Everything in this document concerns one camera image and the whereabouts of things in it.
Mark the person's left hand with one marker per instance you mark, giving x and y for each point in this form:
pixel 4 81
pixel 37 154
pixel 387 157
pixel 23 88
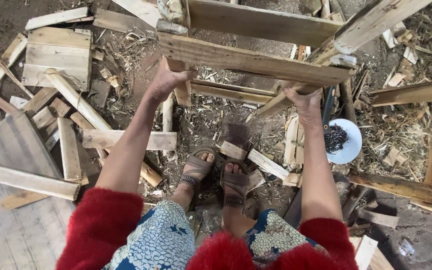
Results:
pixel 163 84

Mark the person's right hand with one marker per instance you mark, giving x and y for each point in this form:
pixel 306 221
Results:
pixel 309 108

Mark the rough wooden stool frame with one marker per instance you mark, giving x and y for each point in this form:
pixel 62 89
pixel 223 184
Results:
pixel 246 60

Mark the bundle of short wood slats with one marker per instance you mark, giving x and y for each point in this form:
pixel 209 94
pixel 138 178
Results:
pixel 294 142

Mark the pile of dark nails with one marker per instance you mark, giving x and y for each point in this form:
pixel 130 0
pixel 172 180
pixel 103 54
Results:
pixel 335 138

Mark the white bowl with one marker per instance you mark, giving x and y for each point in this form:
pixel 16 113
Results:
pixel 351 148

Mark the short flat wooden plank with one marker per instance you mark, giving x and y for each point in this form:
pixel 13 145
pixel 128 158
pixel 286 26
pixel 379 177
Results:
pixel 126 139

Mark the split white wood piece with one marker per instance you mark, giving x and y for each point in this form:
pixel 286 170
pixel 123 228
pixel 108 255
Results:
pixel 267 164

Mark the weathered brown wooden plank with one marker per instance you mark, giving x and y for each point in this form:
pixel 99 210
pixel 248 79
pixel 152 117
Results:
pixel 124 22

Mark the small wooden block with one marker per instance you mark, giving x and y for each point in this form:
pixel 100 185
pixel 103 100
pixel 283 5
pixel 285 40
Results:
pixel 233 150

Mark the long pale wooden stick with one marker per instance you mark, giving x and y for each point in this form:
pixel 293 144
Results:
pixel 77 99

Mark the brown left sandal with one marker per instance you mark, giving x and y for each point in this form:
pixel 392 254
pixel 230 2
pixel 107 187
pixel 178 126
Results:
pixel 197 167

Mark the brown sandal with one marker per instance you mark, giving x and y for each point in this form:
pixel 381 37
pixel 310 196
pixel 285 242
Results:
pixel 197 167
pixel 234 185

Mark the heap of wood shavings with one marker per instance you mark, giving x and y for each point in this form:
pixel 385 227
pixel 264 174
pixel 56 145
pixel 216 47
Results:
pixel 399 123

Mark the brown right sandal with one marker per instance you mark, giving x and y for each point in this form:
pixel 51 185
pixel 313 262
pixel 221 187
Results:
pixel 234 185

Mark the pale nailed board panel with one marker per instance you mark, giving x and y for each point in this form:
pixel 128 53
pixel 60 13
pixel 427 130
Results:
pixel 56 56

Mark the narrow pale wooden plank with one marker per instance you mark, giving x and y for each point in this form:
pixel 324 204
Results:
pixel 69 150

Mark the thin white wooden slat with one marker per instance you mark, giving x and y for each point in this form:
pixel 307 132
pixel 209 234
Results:
pixel 56 18

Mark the red fuzzy sweater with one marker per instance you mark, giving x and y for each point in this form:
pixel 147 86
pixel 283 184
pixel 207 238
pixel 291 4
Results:
pixel 99 225

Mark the pale wooden offcut board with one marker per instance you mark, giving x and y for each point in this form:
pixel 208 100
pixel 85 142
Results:
pixel 366 253

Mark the blue patterned skirt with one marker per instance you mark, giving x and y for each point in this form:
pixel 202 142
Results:
pixel 159 240

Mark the long grey wooden beam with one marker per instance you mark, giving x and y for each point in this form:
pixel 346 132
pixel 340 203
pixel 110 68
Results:
pixel 24 180

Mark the crumpled clear plastic wrapper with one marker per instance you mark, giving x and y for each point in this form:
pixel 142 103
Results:
pixel 406 248

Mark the large grey wooden board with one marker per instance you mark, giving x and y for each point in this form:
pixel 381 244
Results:
pixel 13 232

